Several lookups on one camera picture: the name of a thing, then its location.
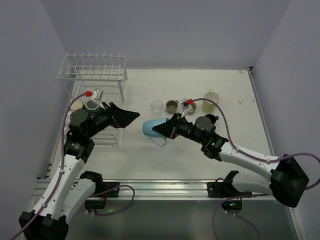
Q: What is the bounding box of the olive green mug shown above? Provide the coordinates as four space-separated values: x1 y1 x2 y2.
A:
165 100 179 114

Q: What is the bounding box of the dark green mug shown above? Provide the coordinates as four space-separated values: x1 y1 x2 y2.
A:
84 99 100 111

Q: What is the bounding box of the navy patterned cup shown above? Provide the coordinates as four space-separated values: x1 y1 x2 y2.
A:
205 114 219 124

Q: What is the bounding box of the clear drinking glass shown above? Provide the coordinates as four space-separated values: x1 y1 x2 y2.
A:
150 100 163 115

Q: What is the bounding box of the white wire dish rack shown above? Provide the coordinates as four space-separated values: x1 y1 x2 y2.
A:
57 52 128 148

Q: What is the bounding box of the light blue mug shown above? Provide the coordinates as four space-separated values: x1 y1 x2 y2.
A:
142 117 168 148

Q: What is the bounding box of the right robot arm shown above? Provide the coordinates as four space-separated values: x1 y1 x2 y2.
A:
152 113 310 208

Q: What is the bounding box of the yellow green mug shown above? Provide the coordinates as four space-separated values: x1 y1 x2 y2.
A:
202 88 220 114

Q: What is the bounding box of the speckled beige bowl cup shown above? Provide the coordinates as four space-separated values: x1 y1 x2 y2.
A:
187 102 197 115

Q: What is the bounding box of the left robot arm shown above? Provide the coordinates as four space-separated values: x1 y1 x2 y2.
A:
19 102 140 240

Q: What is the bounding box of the aluminium mounting rail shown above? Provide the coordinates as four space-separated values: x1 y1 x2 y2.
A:
32 177 273 201

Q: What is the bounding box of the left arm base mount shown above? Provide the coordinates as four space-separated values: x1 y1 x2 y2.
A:
84 181 120 214

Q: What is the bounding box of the cream white cup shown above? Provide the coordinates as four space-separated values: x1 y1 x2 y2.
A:
70 100 84 111

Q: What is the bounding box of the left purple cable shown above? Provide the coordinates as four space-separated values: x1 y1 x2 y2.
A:
9 91 92 240

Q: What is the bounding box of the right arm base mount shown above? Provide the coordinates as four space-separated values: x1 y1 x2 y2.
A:
206 170 252 214

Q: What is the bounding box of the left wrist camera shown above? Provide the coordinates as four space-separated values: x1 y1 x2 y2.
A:
91 88 105 109

